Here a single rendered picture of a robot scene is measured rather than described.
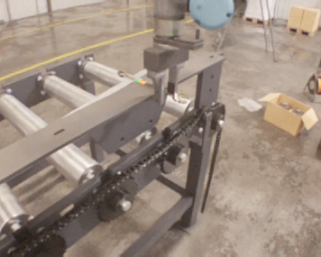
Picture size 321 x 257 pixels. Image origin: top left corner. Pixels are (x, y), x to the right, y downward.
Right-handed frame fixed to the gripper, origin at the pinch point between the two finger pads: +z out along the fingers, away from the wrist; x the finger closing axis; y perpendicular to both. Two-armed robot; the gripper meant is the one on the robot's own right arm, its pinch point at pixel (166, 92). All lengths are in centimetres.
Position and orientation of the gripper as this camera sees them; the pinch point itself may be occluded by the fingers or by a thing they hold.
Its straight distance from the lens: 70.5
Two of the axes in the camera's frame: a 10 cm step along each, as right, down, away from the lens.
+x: -6.4, 4.3, -6.4
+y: -7.7, -3.9, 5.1
